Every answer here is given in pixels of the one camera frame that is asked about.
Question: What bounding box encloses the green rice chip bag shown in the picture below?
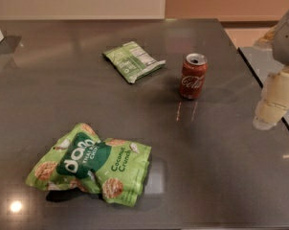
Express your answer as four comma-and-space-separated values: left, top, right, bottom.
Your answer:
26, 123, 151, 207

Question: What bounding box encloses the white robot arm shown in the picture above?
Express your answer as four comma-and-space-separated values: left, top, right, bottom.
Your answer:
253, 10, 289, 130

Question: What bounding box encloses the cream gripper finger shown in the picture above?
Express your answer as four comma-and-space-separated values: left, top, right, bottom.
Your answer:
253, 66, 289, 130

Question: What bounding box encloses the red coke can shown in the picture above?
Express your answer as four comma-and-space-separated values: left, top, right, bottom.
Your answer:
179, 53, 208, 100

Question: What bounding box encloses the small green snack bag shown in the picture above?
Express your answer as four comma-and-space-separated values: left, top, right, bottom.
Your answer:
103, 41, 166, 84

